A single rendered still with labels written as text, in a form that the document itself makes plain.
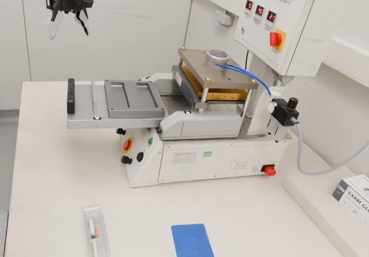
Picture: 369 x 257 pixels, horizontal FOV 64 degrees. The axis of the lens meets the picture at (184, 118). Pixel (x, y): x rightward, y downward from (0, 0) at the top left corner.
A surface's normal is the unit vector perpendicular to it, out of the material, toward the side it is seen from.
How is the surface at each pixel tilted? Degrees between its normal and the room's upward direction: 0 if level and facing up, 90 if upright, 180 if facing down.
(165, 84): 90
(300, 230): 0
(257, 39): 90
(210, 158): 90
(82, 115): 0
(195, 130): 90
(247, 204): 0
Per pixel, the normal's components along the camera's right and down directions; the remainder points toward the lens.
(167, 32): 0.37, 0.54
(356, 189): 0.26, -0.84
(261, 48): -0.94, 0.01
